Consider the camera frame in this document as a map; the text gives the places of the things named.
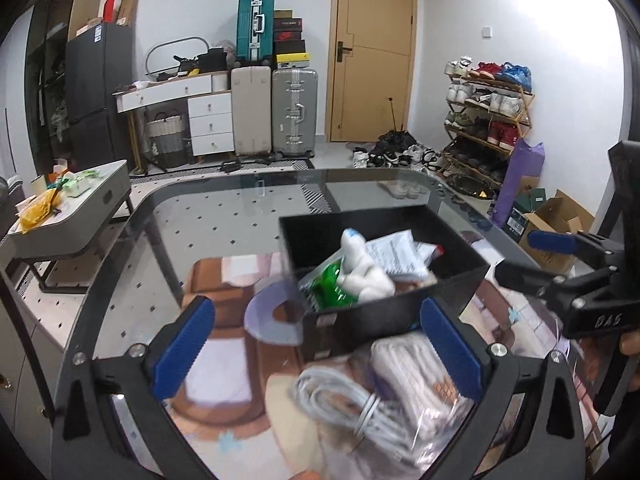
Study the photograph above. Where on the black shoe box red stripe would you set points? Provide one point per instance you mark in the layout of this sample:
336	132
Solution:
288	23

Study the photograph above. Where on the red white plastic packet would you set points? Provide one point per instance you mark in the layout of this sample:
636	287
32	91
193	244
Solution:
429	252

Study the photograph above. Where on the wicker basket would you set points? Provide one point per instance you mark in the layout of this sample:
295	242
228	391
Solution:
167	132

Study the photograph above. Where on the grey side cabinet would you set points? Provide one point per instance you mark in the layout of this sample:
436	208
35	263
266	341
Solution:
25	370

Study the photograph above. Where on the person's right hand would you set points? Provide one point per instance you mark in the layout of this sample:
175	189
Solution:
630	345

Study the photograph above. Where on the black fridge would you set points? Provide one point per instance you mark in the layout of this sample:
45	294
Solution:
97	90

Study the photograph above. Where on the black bag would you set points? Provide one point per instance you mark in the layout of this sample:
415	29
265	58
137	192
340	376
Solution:
212	60

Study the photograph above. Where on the black shoe box red logo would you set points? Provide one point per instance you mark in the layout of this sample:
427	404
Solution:
289	36

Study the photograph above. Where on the black umbrella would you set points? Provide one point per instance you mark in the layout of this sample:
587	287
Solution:
395	137

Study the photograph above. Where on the red carton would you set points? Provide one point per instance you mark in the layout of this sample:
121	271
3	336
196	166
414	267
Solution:
108	8

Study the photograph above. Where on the pile of shoes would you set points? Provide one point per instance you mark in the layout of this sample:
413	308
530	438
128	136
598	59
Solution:
400	152

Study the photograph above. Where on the oval metal frame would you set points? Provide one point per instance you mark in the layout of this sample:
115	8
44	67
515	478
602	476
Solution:
150	55

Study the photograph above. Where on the yellow plastic bag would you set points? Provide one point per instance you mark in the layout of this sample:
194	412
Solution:
37	212

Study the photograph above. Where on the beige slipper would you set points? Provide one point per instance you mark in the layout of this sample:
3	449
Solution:
396	189
416	189

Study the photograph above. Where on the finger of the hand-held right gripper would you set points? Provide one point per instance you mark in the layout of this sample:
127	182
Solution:
550	242
525	277

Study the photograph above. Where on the teal suitcase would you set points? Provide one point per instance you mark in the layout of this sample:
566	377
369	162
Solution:
247	30

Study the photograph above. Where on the dark green box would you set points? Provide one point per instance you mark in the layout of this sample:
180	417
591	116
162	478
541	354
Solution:
525	210

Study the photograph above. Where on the beige suitcase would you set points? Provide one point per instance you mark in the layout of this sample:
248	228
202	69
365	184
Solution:
251	110

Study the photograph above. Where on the wooden door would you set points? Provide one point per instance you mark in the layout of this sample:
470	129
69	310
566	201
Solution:
372	60

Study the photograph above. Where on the black cardboard box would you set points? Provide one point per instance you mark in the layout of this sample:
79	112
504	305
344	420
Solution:
350	327

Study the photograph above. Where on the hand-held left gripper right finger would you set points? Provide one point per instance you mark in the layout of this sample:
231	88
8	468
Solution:
452	355

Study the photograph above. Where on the green packet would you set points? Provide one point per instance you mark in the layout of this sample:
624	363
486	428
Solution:
332	287

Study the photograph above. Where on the wooden shoe rack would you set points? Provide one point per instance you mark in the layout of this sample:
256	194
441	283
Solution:
487	125

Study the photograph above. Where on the silver suitcase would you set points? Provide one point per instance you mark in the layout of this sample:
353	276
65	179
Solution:
295	110

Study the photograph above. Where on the black mesh basket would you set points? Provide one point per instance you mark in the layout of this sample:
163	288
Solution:
470	187

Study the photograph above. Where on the grey coffee table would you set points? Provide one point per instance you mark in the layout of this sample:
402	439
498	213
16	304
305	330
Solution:
85	220

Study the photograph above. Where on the brown shoe box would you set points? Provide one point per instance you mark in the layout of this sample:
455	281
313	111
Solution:
283	14

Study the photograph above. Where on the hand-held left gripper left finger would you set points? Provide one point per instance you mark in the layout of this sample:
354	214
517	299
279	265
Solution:
182	350

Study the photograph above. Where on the white plush toy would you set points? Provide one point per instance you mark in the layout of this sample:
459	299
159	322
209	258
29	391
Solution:
367	280

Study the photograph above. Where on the green white tissue packs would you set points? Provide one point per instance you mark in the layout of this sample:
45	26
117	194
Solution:
75	182

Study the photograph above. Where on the white printed pouch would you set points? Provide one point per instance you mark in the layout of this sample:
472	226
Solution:
395	257

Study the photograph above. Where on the purple rolled mat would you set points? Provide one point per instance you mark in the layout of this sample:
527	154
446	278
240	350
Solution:
520	170

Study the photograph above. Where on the open brown cardboard box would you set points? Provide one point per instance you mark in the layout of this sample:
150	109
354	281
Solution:
555	215

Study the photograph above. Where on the printed table mat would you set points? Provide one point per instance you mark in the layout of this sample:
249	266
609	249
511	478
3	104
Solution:
225	385

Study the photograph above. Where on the white dresser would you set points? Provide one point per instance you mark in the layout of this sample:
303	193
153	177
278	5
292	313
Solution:
210	120

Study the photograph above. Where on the tall open cardboard box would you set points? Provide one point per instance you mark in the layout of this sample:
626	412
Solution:
127	10

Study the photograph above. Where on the flat cardboard box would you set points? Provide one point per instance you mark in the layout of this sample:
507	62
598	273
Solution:
95	22

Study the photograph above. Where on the plain black shoe box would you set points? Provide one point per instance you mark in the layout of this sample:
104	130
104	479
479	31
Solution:
290	48

